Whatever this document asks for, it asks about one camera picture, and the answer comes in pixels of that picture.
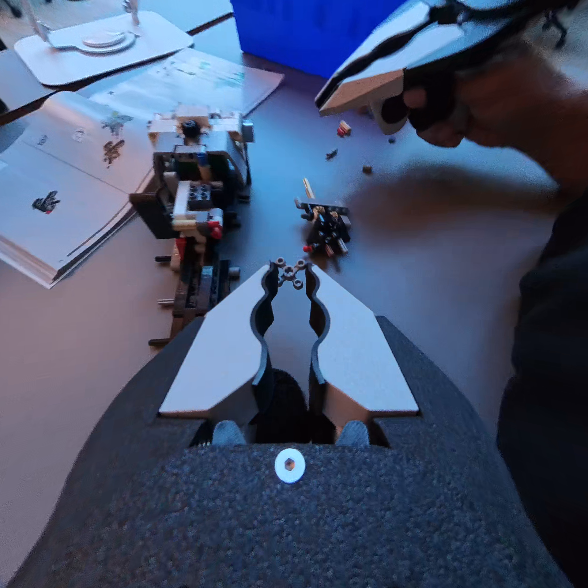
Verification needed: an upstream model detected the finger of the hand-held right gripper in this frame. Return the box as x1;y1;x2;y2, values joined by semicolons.
315;22;466;117
327;0;435;88

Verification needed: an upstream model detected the grey cross lego piece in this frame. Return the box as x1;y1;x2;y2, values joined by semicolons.
270;257;309;291

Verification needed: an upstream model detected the person's dark clothing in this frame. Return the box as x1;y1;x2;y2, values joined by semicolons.
497;198;588;588

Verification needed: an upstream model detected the small black lego subassembly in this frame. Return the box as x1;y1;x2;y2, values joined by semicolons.
295;178;353;269

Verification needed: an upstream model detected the closed instruction booklet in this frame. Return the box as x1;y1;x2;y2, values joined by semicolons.
89;47;285;119

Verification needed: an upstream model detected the person's right forearm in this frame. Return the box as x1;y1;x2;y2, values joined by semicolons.
540;69;588;203

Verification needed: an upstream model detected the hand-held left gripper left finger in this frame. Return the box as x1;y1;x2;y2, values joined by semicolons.
158;263;279;425

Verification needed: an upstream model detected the blue plastic bin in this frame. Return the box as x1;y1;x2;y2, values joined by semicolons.
230;0;409;80

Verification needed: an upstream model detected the white stand base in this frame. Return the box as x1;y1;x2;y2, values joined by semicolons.
14;0;195;88

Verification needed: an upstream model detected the white lego truck model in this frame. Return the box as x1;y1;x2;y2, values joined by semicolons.
130;105;255;347

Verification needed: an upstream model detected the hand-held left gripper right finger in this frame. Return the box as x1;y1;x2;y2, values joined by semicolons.
304;263;420;429

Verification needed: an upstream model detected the open instruction booklet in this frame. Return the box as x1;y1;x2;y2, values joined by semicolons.
0;91;157;290

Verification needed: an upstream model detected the person's right hand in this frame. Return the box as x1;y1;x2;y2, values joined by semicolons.
415;40;571;153

